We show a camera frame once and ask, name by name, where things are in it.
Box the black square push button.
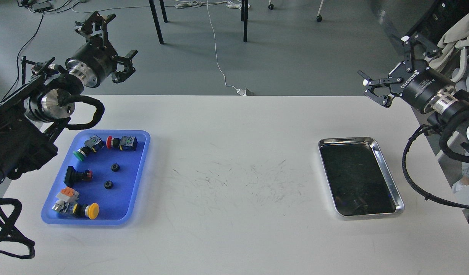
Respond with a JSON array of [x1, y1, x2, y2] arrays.
[[63, 166, 93, 188]]

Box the green push button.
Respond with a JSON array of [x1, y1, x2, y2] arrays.
[[73, 135, 105, 162]]

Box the black table legs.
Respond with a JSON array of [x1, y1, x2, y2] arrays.
[[149, 0, 249, 45]]

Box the beige jacket on chair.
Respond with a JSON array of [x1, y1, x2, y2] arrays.
[[429, 13, 469, 70]]

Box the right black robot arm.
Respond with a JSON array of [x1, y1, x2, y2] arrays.
[[358, 32, 469, 209]]

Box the silver metal tray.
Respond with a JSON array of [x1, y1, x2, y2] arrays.
[[318, 136, 404, 219]]

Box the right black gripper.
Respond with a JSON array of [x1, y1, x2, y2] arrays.
[[357, 32, 456, 114]]

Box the white floor cable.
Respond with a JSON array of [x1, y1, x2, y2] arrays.
[[173, 0, 254, 96]]

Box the yellow push button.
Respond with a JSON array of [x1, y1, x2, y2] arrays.
[[52, 201, 100, 220]]

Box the blue plastic tray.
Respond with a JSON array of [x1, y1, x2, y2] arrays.
[[41, 130, 150, 226]]

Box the red push button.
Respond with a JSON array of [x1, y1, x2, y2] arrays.
[[105, 136, 138, 151]]

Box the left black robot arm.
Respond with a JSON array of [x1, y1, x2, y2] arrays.
[[0, 11, 137, 259]]

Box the black floor cable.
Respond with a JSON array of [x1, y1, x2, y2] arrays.
[[3, 0, 82, 100]]

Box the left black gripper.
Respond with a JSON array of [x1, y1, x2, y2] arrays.
[[66, 11, 138, 88]]

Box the orange white switch block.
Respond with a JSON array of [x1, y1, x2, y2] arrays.
[[56, 186, 80, 202]]

